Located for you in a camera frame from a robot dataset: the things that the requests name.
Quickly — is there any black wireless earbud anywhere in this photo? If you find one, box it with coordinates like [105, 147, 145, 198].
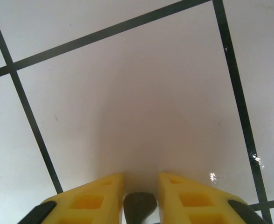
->
[123, 191, 158, 224]

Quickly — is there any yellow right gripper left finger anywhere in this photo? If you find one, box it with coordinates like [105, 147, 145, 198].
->
[17, 172, 124, 224]

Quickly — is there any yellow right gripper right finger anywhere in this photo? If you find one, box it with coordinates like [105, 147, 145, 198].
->
[157, 172, 272, 224]

